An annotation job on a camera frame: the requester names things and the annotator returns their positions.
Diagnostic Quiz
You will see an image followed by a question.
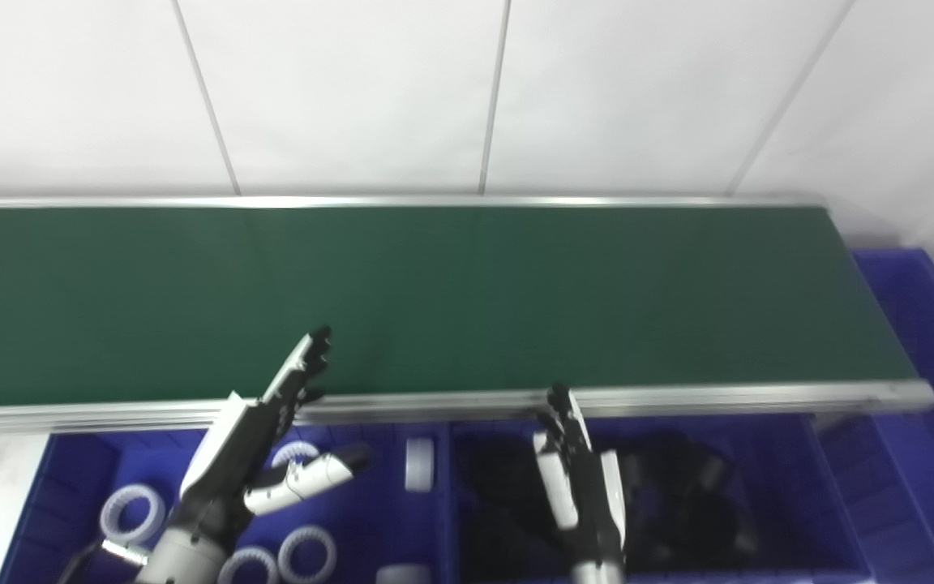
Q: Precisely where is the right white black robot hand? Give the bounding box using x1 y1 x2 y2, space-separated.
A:
533 384 627 567

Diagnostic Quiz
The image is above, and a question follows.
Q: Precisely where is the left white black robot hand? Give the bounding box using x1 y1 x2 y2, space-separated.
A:
171 326 372 540

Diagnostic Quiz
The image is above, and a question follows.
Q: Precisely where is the black gear part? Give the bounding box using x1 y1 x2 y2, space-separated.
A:
461 503 569 578
625 434 739 504
459 438 545 500
628 496 760 573

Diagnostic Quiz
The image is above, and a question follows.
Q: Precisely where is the blue bin with white parts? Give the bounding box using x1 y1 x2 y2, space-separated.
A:
0 422 452 584

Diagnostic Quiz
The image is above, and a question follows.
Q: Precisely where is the empty blue plastic bin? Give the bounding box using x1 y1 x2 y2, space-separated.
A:
820 247 934 584

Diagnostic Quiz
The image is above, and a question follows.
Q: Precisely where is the green conveyor belt aluminium frame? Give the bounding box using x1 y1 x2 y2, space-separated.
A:
0 195 934 436

